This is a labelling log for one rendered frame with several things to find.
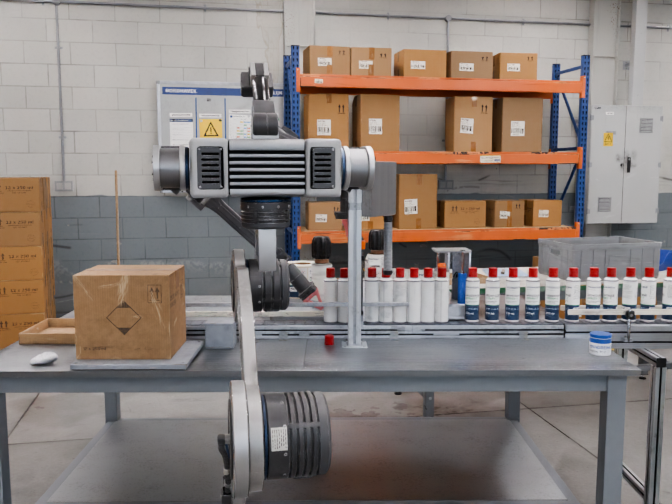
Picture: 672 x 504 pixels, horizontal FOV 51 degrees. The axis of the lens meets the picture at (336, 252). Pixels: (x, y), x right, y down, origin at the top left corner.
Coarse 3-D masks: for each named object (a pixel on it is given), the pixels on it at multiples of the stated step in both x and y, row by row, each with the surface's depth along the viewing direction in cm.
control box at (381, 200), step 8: (376, 168) 240; (384, 168) 245; (392, 168) 249; (376, 176) 241; (384, 176) 245; (392, 176) 250; (376, 184) 241; (384, 184) 245; (392, 184) 250; (368, 192) 240; (376, 192) 241; (384, 192) 246; (392, 192) 250; (368, 200) 240; (376, 200) 242; (384, 200) 246; (392, 200) 251; (368, 208) 240; (376, 208) 242; (384, 208) 246; (392, 208) 251; (368, 216) 241; (376, 216) 243
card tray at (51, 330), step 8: (48, 320) 274; (56, 320) 274; (64, 320) 274; (72, 320) 274; (32, 328) 260; (40, 328) 267; (48, 328) 273; (56, 328) 273; (64, 328) 273; (72, 328) 273; (24, 336) 249; (32, 336) 249; (40, 336) 249; (48, 336) 249; (56, 336) 249; (64, 336) 249; (72, 336) 249
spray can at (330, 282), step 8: (328, 272) 259; (328, 280) 259; (336, 280) 260; (328, 288) 259; (336, 288) 260; (328, 296) 259; (336, 296) 260; (328, 312) 260; (336, 312) 261; (328, 320) 260; (336, 320) 261
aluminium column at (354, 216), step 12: (360, 192) 240; (348, 216) 241; (360, 216) 241; (348, 228) 242; (360, 228) 242; (348, 240) 242; (360, 240) 242; (348, 252) 243; (360, 252) 243; (348, 264) 243; (360, 264) 243; (348, 276) 244; (360, 276) 244; (348, 288) 244; (360, 288) 244; (348, 300) 245; (360, 300) 245; (348, 312) 245; (360, 312) 245; (348, 324) 246; (360, 324) 246; (348, 336) 246; (360, 336) 246
